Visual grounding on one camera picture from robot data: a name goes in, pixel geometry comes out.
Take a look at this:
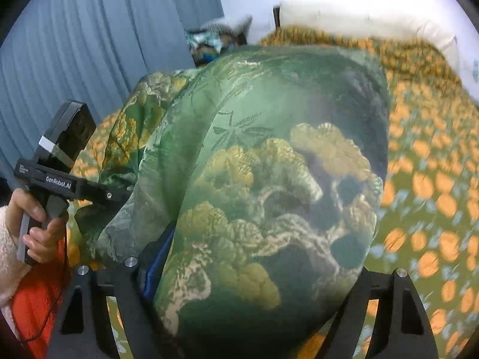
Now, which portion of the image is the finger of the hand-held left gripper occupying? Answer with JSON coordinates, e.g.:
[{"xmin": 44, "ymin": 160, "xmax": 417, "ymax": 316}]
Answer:
[{"xmin": 75, "ymin": 181, "xmax": 134, "ymax": 206}]

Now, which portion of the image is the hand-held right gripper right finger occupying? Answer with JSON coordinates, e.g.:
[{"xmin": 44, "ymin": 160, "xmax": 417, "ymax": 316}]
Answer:
[{"xmin": 325, "ymin": 267, "xmax": 438, "ymax": 359}]

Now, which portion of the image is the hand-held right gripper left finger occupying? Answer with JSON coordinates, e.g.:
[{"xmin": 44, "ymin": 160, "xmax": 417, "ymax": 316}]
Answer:
[{"xmin": 47, "ymin": 224, "xmax": 176, "ymax": 359}]

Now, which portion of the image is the green landscape print jacket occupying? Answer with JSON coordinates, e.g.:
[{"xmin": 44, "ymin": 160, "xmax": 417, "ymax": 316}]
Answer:
[{"xmin": 75, "ymin": 45, "xmax": 392, "ymax": 359}]

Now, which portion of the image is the person's left forearm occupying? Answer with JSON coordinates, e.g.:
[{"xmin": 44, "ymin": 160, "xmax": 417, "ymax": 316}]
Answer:
[{"xmin": 0, "ymin": 206, "xmax": 32, "ymax": 341}]

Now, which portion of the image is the pile of mixed clothes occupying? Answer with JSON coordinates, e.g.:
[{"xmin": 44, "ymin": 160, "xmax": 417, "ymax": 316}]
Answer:
[{"xmin": 185, "ymin": 30, "xmax": 248, "ymax": 68}]

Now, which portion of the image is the person's left hand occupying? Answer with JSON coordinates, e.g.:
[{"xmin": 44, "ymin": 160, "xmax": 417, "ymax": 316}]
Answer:
[{"xmin": 5, "ymin": 187, "xmax": 70, "ymax": 264}]

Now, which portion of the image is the blue-grey curtain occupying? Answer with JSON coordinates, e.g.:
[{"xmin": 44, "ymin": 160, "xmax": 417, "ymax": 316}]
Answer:
[{"xmin": 0, "ymin": 0, "xmax": 225, "ymax": 191}]

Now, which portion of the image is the orange clothing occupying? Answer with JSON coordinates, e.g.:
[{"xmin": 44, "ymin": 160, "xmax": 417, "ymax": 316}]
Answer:
[{"xmin": 11, "ymin": 237, "xmax": 73, "ymax": 359}]

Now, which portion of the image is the orange floral bedspread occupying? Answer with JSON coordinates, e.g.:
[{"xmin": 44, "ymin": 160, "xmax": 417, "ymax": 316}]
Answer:
[{"xmin": 65, "ymin": 26, "xmax": 479, "ymax": 359}]

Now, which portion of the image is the checkered grey pillow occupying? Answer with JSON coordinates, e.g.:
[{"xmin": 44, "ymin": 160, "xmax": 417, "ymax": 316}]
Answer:
[{"xmin": 200, "ymin": 15, "xmax": 253, "ymax": 37}]

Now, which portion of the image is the cream padded headboard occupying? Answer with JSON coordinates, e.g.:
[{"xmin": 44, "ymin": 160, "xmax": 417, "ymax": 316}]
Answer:
[{"xmin": 273, "ymin": 2, "xmax": 479, "ymax": 101}]

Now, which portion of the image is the thin black cable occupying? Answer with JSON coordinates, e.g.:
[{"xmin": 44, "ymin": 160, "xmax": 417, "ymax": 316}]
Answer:
[{"xmin": 20, "ymin": 228, "xmax": 72, "ymax": 343}]

